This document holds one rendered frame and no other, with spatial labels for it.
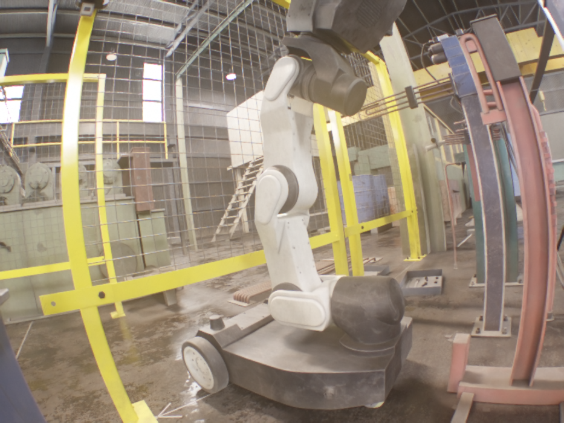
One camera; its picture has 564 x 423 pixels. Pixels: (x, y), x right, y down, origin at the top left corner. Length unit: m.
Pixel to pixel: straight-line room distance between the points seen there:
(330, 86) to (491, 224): 0.71
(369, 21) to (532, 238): 0.68
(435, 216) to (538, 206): 1.99
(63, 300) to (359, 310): 0.76
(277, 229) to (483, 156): 0.75
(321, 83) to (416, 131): 2.00
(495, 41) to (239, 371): 1.10
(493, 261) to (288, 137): 0.82
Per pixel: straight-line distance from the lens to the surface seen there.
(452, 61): 1.14
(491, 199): 1.02
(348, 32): 0.78
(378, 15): 0.83
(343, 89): 0.71
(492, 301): 1.11
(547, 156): 1.14
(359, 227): 1.51
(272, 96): 0.79
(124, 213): 2.54
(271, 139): 0.82
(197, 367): 0.98
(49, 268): 2.07
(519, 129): 0.68
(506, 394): 0.82
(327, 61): 0.76
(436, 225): 2.61
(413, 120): 2.70
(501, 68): 0.69
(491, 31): 0.73
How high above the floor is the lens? 0.56
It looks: level
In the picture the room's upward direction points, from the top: 8 degrees counter-clockwise
